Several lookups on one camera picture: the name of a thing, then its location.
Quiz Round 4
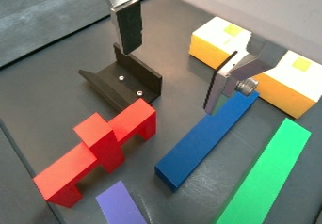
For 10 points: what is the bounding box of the blue long bar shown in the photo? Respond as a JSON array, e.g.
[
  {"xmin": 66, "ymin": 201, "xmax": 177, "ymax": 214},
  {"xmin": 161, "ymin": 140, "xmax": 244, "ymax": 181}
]
[{"xmin": 155, "ymin": 92, "xmax": 259, "ymax": 192}]

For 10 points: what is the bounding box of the black angled bracket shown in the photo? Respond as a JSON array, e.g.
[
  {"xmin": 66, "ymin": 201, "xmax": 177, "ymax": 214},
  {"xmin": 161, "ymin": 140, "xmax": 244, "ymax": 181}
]
[{"xmin": 77, "ymin": 43, "xmax": 161, "ymax": 112}]

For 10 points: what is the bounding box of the green long bar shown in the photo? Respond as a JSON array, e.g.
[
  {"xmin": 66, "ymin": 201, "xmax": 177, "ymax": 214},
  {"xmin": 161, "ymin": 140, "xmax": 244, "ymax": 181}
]
[{"xmin": 211, "ymin": 119, "xmax": 311, "ymax": 224}]

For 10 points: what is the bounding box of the red cross-shaped block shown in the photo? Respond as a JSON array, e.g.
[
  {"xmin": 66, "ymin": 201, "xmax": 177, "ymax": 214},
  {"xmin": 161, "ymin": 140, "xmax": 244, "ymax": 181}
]
[{"xmin": 32, "ymin": 99, "xmax": 156, "ymax": 208}]

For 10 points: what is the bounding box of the yellow slotted board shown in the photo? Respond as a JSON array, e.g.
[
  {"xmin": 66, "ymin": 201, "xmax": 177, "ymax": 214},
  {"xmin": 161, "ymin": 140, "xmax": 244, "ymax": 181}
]
[{"xmin": 188, "ymin": 17, "xmax": 322, "ymax": 118}]

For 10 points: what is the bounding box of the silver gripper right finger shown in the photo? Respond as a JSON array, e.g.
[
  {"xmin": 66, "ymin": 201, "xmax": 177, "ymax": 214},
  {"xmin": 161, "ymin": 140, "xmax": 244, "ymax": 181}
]
[{"xmin": 203, "ymin": 40, "xmax": 272, "ymax": 116}]

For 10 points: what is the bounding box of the purple cross-shaped block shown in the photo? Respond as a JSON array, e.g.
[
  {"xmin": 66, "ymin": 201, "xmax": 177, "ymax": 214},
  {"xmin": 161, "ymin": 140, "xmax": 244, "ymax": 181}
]
[{"xmin": 96, "ymin": 181, "xmax": 147, "ymax": 224}]

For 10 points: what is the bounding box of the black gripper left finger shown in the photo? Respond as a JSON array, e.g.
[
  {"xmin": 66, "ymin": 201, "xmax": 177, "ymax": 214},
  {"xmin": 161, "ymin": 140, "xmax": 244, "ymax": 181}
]
[{"xmin": 105, "ymin": 0, "xmax": 141, "ymax": 55}]

